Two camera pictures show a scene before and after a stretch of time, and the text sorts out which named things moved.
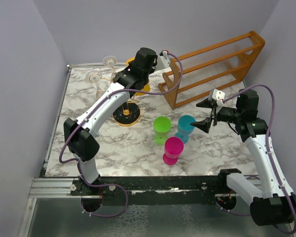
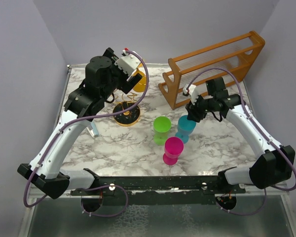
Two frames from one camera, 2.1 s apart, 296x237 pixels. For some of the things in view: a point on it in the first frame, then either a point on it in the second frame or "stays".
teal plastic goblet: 184,128 stays
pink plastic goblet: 173,147 stays
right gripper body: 227,114 to 200,109
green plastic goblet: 162,125 stays
